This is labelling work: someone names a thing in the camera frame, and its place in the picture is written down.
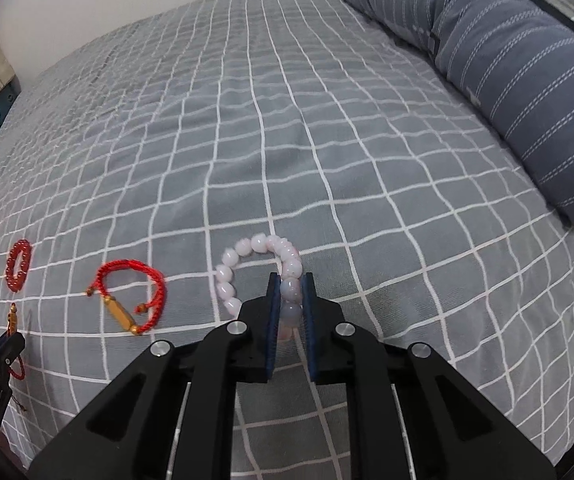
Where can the blue striped pillow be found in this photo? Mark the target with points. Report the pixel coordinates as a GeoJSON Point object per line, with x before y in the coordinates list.
{"type": "Point", "coordinates": [507, 60]}

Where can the grey checked bed sheet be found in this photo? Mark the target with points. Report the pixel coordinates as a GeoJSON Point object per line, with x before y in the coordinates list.
{"type": "Point", "coordinates": [247, 140]}

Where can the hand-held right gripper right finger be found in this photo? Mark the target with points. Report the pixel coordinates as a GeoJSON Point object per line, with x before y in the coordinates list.
{"type": "Point", "coordinates": [309, 310]}

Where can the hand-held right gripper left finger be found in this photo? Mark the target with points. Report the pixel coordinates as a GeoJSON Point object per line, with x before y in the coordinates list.
{"type": "Point", "coordinates": [273, 310]}

